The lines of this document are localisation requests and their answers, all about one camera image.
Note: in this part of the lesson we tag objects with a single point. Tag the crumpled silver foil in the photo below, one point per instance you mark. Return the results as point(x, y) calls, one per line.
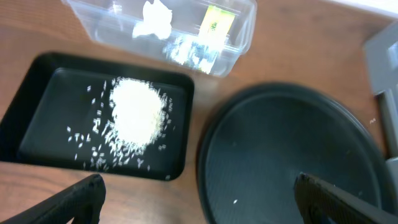
point(192, 52)

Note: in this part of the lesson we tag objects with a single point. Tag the pile of white rice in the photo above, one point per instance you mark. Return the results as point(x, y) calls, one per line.
point(128, 116)

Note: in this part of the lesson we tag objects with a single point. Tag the black square bin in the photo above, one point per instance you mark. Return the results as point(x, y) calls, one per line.
point(61, 117)

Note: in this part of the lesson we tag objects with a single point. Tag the grey dishwasher rack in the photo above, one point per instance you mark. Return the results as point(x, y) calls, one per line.
point(381, 61)

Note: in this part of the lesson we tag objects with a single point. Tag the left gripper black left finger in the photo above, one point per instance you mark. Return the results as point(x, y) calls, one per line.
point(79, 203)

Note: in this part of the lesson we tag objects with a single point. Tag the yellow snack wrapper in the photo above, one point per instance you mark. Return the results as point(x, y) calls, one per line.
point(215, 27)

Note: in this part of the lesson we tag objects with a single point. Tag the round black tray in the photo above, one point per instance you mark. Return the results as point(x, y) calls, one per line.
point(261, 139)

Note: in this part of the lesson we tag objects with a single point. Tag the white tissue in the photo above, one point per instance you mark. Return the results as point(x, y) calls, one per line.
point(157, 19)

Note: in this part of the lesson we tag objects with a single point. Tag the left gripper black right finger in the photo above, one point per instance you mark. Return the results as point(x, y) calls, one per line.
point(320, 202)

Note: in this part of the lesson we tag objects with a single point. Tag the clear plastic bin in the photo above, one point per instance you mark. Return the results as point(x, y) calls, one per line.
point(112, 22)

